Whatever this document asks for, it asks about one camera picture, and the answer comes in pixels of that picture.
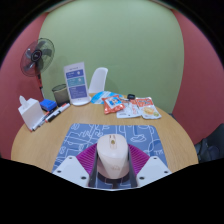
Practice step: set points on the white and blue sign stand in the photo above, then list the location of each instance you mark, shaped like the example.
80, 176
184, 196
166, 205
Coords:
76, 83

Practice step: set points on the small black object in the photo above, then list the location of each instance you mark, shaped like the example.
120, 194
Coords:
131, 96

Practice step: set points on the white tissue box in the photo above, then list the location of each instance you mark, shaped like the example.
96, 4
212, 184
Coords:
30, 112

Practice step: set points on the black backpack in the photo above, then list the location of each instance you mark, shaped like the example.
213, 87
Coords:
211, 146

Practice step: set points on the blue whiteboard eraser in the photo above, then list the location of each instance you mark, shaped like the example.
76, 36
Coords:
48, 105

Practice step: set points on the blue patterned mouse pad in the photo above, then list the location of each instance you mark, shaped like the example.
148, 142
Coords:
83, 135

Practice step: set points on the pale pink computer mouse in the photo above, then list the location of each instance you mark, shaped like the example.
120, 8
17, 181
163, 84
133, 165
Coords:
112, 155

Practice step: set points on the black-capped whiteboard marker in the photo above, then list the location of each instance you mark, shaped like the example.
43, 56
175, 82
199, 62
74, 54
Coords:
57, 112
40, 121

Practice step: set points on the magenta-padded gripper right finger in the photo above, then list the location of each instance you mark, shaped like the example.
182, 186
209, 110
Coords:
139, 160

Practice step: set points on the dark mesh pen cup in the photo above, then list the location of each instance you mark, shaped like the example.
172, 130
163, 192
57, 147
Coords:
61, 95

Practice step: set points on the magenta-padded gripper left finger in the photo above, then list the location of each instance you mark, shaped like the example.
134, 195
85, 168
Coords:
85, 160

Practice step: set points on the black standing fan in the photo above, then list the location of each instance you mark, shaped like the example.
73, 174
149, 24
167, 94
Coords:
36, 56

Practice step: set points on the white and orange snack packet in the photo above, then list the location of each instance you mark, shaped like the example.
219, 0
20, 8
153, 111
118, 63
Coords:
149, 109

